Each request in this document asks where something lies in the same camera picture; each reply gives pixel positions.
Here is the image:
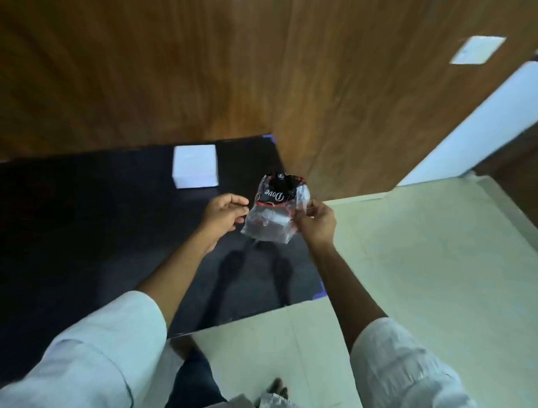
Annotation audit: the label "person's left hand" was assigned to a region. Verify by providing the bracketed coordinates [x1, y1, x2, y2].
[198, 193, 250, 253]

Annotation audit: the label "person's right hand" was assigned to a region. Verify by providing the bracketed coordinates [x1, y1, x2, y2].
[292, 200, 338, 251]

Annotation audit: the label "clear plastic packet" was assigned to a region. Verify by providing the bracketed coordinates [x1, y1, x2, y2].
[241, 171, 312, 245]

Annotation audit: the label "person's right forearm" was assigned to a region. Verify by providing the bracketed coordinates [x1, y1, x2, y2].
[309, 242, 389, 354]

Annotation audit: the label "person's left forearm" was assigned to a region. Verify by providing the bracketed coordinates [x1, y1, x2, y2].
[134, 225, 220, 333]

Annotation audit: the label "white box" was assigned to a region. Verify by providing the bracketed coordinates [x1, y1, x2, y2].
[172, 145, 220, 189]

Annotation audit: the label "black floor mat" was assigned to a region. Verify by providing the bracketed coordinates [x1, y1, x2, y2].
[0, 134, 327, 372]

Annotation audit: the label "person's bare foot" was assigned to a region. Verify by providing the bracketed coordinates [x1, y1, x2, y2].
[268, 377, 289, 401]

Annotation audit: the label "dark trousers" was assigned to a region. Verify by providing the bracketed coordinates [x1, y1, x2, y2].
[166, 348, 228, 408]

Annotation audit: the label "white shirt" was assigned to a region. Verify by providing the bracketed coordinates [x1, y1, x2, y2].
[0, 291, 468, 408]

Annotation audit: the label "white door frame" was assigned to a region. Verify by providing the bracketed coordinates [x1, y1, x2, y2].
[397, 61, 538, 187]

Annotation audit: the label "white wall switch plate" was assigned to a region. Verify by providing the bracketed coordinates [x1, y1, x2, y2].
[449, 36, 507, 65]

